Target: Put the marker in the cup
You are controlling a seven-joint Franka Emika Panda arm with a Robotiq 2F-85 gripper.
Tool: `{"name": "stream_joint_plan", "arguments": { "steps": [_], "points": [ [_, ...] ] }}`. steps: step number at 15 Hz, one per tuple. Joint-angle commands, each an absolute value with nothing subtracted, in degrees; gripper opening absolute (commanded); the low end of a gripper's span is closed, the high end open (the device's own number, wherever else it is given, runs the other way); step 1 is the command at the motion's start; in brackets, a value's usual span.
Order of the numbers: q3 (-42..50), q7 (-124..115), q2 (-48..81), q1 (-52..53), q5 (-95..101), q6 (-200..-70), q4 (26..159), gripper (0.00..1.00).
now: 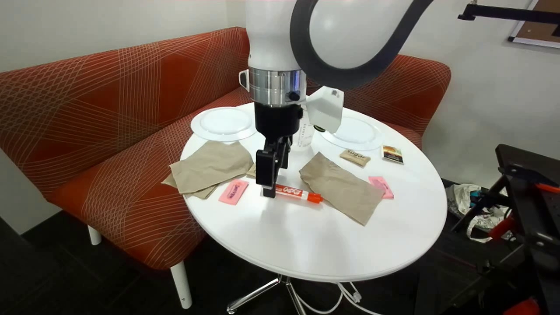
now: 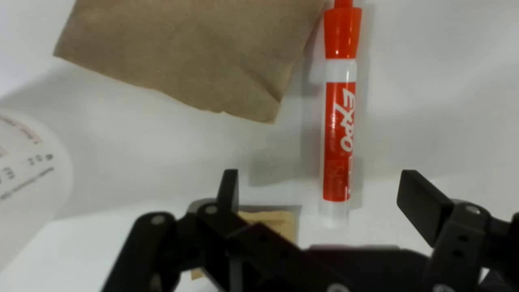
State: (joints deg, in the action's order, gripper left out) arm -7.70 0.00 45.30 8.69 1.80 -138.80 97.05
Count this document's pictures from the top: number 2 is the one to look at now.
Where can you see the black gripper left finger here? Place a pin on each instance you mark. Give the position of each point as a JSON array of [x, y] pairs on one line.
[[230, 189]]

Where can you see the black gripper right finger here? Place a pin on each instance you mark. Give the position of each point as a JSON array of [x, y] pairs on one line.
[[424, 208]]

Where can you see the orange Expo marker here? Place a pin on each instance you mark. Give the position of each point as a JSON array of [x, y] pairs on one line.
[[342, 108]]

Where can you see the brown sugar packet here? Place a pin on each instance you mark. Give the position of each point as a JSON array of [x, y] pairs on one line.
[[270, 220]]

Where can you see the brown paper napkin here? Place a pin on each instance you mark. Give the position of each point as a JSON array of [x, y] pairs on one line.
[[189, 49]]

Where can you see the white paper plate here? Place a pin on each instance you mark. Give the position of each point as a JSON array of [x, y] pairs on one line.
[[27, 184]]

